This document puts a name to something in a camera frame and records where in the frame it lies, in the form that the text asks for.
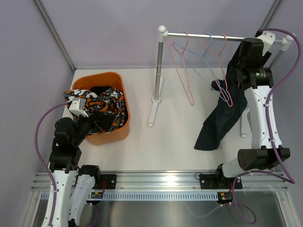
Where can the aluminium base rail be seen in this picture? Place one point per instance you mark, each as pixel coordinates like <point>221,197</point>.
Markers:
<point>188,181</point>

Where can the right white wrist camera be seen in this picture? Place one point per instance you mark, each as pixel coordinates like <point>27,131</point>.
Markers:
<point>267,38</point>

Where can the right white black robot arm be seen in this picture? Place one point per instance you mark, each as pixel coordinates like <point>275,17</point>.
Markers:
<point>256,82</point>

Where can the dark navy shorts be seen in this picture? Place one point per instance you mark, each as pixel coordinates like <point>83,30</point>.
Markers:
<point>223,118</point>

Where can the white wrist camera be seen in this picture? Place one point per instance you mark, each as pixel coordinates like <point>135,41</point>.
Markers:
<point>77,107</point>
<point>267,38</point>

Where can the silver clothes rack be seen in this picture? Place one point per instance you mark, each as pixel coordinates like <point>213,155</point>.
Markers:
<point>283,38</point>

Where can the pink wire hanger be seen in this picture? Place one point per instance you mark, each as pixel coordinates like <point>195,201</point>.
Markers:
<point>177,54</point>

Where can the orange plastic laundry basket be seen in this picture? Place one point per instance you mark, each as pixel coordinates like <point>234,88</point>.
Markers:
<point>112,79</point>

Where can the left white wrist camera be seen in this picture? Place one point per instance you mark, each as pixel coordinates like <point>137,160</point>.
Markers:
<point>77,107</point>

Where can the white slotted cable duct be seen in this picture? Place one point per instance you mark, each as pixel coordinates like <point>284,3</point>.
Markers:
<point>153,196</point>

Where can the orange grey camouflage shorts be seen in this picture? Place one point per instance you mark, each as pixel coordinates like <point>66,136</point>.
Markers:
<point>111,101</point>

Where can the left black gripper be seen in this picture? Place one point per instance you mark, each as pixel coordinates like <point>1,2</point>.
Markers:
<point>105,120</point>

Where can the black shorts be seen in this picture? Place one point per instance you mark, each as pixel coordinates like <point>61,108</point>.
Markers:
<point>98,90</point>

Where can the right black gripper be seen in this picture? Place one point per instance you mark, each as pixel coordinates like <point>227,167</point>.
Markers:
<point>265,57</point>

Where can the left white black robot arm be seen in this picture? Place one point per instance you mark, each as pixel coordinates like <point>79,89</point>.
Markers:
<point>71,186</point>

